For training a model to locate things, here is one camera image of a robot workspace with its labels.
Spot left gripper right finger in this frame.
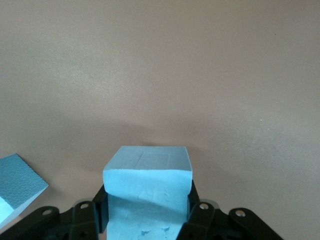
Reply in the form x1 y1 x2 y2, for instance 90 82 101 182
176 180 285 240

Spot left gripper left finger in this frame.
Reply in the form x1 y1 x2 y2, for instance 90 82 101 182
0 184 109 240

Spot blue foam block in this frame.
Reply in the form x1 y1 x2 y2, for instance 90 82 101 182
0 153 50 225
102 145 193 240

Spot table cover mat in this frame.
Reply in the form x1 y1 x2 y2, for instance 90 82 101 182
0 0 320 240

